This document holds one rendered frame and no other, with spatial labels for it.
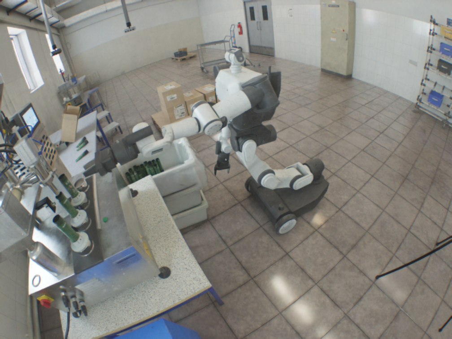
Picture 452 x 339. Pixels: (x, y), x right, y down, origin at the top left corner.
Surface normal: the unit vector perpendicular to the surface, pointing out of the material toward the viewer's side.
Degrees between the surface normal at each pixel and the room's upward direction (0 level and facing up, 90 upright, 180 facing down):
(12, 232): 90
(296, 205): 0
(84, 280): 90
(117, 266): 90
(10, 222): 90
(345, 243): 0
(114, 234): 0
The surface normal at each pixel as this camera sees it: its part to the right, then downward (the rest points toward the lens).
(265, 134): 0.38, 0.57
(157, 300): -0.14, -0.74
